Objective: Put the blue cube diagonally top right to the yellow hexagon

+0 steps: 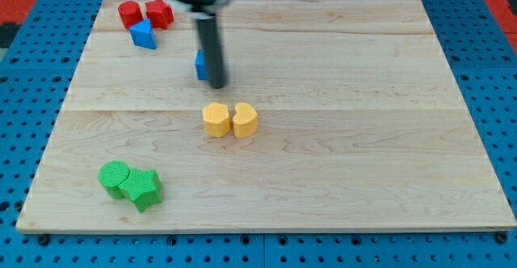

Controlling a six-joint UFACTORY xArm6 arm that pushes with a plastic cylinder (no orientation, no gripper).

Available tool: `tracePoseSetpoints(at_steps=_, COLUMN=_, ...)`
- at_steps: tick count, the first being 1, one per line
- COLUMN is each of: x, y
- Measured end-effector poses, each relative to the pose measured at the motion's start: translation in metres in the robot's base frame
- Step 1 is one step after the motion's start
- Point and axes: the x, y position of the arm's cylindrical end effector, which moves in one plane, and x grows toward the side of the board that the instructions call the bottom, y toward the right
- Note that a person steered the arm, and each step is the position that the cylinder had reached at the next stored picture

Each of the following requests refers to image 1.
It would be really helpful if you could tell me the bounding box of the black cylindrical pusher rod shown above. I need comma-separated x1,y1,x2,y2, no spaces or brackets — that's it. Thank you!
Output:
195,15,226,89

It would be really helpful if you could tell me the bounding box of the blue cube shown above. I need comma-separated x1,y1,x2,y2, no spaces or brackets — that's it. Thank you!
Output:
195,49,208,81

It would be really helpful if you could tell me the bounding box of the red hexagon block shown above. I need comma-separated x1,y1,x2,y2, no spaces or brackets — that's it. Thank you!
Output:
145,0,174,30

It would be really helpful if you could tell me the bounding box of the yellow hexagon block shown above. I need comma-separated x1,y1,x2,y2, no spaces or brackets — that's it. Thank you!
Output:
202,103,230,138

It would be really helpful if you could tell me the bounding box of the blue triangular prism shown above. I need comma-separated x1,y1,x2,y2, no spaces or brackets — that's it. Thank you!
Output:
129,19,157,49

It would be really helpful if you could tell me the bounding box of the red cylinder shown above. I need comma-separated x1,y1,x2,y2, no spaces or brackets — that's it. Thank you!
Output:
117,1,143,29

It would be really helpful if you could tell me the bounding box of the yellow heart block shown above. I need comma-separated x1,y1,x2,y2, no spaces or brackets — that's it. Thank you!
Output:
233,103,259,138

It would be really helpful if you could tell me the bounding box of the wooden board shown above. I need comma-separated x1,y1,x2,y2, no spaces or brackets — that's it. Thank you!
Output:
17,0,516,235

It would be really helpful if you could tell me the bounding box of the green star block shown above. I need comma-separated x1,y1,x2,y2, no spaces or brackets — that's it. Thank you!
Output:
118,169,162,212

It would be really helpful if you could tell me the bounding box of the green cylinder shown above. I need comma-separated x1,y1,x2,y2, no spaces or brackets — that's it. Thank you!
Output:
98,161,130,199

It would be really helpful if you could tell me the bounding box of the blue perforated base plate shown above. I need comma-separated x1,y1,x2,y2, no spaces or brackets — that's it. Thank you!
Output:
1,0,516,267

